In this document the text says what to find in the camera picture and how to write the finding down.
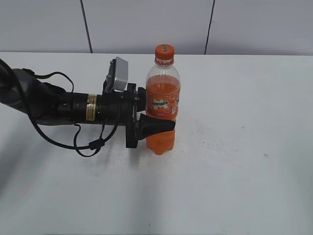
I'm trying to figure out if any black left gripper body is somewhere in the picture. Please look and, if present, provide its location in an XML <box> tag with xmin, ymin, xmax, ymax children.
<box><xmin>123</xmin><ymin>83</ymin><xmax>138</xmax><ymax>149</ymax></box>

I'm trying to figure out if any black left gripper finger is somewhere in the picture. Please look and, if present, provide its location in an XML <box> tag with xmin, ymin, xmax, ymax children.
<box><xmin>136</xmin><ymin>87</ymin><xmax>146</xmax><ymax>112</ymax></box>
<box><xmin>135</xmin><ymin>114</ymin><xmax>176</xmax><ymax>140</ymax></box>

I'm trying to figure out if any orange soda plastic bottle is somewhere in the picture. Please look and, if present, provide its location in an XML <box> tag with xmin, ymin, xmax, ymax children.
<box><xmin>145</xmin><ymin>44</ymin><xmax>181</xmax><ymax>156</ymax></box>

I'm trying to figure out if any orange bottle cap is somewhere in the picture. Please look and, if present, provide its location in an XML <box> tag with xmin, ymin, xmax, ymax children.
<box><xmin>155</xmin><ymin>44</ymin><xmax>175</xmax><ymax>66</ymax></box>

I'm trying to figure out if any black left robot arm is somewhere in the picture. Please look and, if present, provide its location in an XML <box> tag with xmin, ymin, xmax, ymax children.
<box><xmin>0</xmin><ymin>57</ymin><xmax>148</xmax><ymax>150</ymax></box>

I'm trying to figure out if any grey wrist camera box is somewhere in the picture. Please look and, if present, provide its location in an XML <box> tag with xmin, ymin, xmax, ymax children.
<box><xmin>104</xmin><ymin>57</ymin><xmax>129</xmax><ymax>93</ymax></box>

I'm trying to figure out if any black camera cable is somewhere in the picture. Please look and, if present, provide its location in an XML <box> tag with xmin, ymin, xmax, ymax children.
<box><xmin>0</xmin><ymin>57</ymin><xmax>118</xmax><ymax>158</ymax></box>

